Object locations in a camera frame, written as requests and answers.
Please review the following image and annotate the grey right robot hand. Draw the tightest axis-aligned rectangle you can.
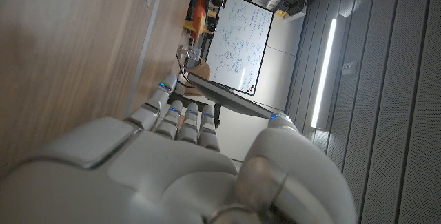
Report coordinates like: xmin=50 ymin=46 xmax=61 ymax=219
xmin=0 ymin=73 xmax=358 ymax=224

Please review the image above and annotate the flat computer monitor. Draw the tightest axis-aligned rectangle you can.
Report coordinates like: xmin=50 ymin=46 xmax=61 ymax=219
xmin=187 ymin=71 xmax=277 ymax=120

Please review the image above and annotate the small shiny clear object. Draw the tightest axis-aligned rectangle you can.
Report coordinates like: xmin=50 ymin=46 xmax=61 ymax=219
xmin=177 ymin=43 xmax=201 ymax=63

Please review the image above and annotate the whiteboard with writing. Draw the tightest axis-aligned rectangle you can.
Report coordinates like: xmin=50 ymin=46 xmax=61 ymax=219
xmin=205 ymin=0 xmax=275 ymax=97

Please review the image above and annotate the long ceiling light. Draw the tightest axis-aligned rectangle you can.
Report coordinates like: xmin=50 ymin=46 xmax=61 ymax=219
xmin=311 ymin=17 xmax=339 ymax=130

